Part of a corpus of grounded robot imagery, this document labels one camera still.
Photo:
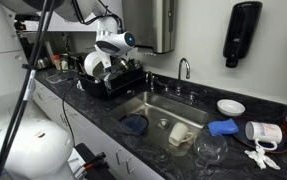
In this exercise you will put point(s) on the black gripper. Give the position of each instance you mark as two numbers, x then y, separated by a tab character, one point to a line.
113	61

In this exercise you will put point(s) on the white plate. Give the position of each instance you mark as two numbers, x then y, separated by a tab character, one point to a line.
87	65

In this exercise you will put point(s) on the black dish rack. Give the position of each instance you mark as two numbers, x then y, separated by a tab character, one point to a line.
96	88

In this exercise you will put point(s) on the blue plate brown rim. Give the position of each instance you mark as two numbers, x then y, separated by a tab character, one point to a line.
134	124

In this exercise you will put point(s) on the stainless steel sink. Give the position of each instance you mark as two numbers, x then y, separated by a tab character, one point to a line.
169	110

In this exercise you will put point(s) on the dark blue plate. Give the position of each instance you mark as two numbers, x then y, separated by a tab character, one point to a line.
241	140

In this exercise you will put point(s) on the chrome side sprayer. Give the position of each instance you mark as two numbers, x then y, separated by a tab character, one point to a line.
150	81

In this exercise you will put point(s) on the spice jar dark lid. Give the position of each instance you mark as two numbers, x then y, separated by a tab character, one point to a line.
65	62

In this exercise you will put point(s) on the steel paper towel dispenser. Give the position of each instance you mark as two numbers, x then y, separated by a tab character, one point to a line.
149	23

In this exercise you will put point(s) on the spice jar red lid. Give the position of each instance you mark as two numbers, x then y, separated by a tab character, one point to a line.
56	62

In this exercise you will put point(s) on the chrome faucet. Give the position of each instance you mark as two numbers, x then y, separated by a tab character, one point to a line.
179	76

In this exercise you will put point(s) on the steel kettle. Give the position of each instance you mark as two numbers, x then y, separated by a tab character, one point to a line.
42	63

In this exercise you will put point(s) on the white cabinet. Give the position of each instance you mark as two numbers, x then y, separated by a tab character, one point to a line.
93	140

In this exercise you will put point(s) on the plain white mug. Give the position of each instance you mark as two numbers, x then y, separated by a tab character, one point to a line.
178	133

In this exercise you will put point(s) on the black tool red detail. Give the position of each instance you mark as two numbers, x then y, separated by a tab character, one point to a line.
93	160

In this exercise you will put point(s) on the white bowl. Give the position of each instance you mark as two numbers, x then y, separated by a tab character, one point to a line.
231	107

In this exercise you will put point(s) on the blue sponge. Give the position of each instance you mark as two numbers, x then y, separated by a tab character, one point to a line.
223	126

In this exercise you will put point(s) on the clear glass bowl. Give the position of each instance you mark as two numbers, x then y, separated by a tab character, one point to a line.
211	148

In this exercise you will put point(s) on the black soap dispenser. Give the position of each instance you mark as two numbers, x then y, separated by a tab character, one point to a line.
241	30

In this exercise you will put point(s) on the white printed mug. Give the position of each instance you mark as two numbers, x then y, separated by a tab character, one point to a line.
264	131

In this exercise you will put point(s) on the crumpled white tissue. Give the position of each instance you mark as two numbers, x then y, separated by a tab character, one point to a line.
258	156

